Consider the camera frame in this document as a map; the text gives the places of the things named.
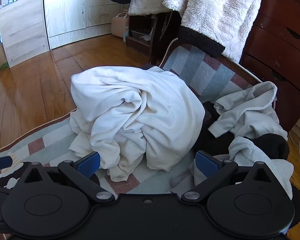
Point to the light grey hoodie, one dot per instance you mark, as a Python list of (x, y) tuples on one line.
[(250, 120)]

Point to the light wood wardrobe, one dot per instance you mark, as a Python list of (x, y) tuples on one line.
[(65, 12)]

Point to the cream waffle pajama top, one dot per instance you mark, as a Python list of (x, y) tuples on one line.
[(140, 110)]

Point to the dark white patterned cloth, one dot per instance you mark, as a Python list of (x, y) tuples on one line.
[(12, 171)]

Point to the dark wooden dresser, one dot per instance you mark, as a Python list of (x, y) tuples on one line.
[(277, 42)]

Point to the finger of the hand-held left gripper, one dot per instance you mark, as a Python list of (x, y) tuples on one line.
[(0, 163)]

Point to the white fluffy robe black cuffs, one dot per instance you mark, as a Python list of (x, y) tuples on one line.
[(215, 10)]

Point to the blue spray bottle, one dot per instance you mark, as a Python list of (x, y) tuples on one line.
[(126, 35)]

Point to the black garment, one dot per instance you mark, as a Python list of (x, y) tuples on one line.
[(267, 143)]

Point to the dark wooden stand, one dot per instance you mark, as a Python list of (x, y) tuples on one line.
[(152, 37)]

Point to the pink case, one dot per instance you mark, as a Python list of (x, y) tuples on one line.
[(118, 25)]

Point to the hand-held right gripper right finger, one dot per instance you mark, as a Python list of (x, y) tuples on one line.
[(206, 165)]

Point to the small green item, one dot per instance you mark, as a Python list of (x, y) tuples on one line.
[(4, 66)]

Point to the checkered pastel rug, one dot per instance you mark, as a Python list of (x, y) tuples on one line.
[(205, 70)]

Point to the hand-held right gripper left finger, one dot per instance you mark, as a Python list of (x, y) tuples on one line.
[(88, 165)]

